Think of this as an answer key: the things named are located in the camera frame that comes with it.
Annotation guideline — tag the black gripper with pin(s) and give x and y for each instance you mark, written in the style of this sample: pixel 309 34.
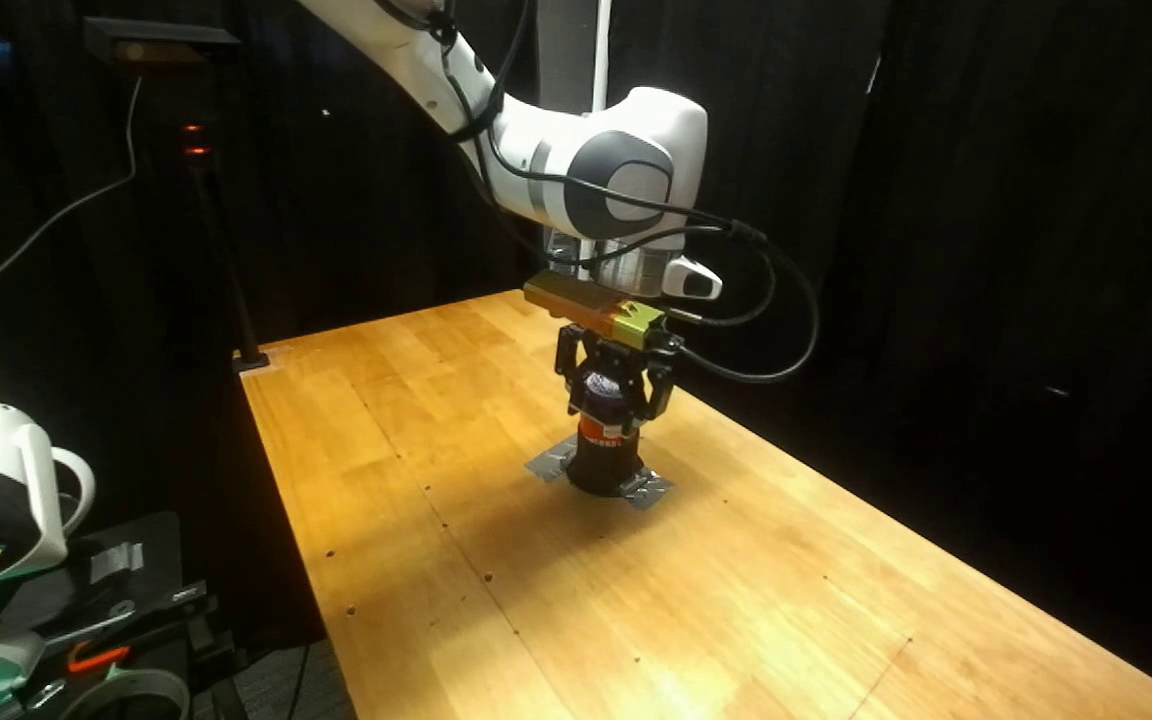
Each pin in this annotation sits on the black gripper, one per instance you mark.
pixel 611 381

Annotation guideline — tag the dark cup with label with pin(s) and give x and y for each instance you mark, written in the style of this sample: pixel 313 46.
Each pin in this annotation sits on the dark cup with label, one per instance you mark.
pixel 605 455

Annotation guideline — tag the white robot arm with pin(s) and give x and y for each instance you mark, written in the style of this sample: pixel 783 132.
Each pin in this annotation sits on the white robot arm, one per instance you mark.
pixel 622 177

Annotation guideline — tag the yellow green wrist camera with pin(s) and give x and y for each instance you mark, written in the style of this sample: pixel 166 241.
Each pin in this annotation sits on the yellow green wrist camera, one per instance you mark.
pixel 599 308

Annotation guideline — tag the orange handled clamp left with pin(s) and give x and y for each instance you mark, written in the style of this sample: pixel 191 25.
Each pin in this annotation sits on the orange handled clamp left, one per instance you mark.
pixel 94 662

